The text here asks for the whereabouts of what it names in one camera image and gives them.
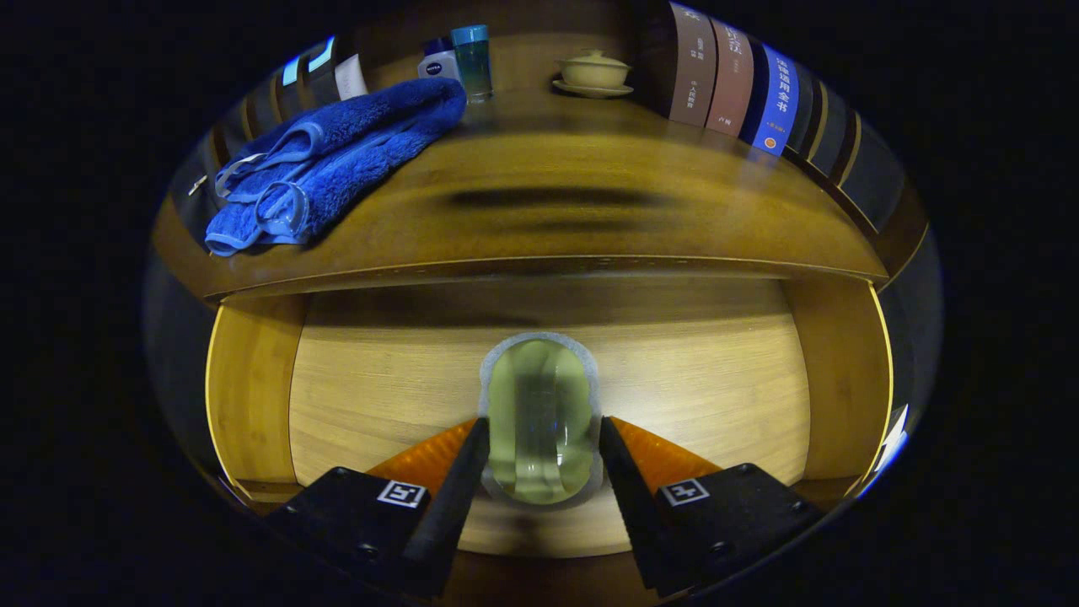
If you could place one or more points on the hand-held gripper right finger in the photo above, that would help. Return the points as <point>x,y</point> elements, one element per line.
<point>632,506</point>

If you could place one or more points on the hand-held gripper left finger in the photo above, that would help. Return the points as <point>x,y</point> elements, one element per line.
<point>451,506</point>

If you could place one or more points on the green scrub brush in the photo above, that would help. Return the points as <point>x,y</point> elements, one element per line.
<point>539,405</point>

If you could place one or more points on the wooden drawer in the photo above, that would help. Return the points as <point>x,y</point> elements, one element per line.
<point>379,379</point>

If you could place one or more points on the wooden countertop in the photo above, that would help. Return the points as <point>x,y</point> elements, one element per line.
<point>590,160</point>

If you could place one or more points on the blue folded towel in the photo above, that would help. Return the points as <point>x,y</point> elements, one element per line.
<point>354,143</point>

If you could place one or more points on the blue book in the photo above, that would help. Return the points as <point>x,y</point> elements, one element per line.
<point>775,105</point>

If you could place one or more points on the tan lidded teacup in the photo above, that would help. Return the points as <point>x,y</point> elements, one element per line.
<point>594,74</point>

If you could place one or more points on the reddish brown book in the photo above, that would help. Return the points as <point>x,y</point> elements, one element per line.
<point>732,80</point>

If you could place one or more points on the white bottle with blue cap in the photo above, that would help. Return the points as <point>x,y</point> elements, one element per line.
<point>437,67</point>

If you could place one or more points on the white tube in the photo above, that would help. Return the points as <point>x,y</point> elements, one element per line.
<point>351,77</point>

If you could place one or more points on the dark brown book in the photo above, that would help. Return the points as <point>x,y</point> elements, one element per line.
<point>691,67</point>

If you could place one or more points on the teal clear bottle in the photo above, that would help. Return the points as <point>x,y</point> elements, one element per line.
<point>472,63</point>

